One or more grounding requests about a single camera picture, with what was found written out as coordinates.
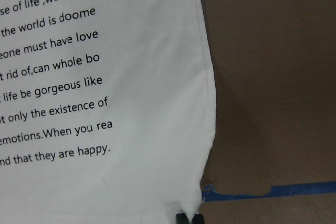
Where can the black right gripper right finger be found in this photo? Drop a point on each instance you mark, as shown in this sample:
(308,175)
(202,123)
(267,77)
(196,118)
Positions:
(198,219)

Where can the white long-sleeve printed shirt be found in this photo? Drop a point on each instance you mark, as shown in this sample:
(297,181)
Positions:
(108,110)

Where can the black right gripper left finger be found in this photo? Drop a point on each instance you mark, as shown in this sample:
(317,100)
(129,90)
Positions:
(181,218)

